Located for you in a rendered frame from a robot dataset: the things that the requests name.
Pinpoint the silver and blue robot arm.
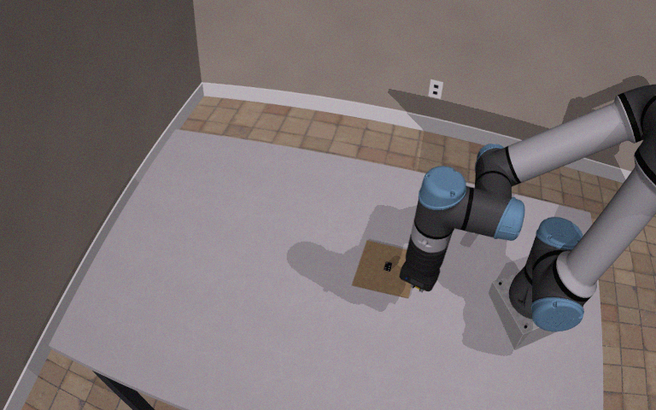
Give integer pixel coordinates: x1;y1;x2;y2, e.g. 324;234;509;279
414;85;656;331

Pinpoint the brown square mat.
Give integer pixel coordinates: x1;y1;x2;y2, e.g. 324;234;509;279
352;240;411;298

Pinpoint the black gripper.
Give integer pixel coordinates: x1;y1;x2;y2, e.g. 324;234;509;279
400;221;452;292

